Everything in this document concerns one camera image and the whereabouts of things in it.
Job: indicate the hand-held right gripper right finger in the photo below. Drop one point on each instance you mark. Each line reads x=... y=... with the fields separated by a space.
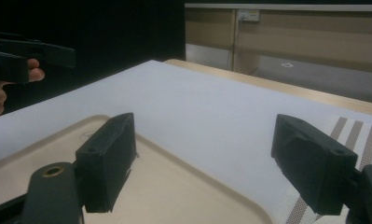
x=314 y=165

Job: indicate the black curtain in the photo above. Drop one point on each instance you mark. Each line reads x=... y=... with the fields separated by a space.
x=106 y=34

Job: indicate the beige plastic tray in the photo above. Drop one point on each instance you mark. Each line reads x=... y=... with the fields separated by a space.
x=180 y=199

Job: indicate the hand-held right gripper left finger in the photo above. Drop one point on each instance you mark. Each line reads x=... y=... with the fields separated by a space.
x=107 y=161

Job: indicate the white table cover sheet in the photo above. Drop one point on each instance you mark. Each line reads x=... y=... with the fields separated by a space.
x=186 y=112

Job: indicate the white wall socket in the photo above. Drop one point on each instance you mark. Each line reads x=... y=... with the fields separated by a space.
x=248 y=15

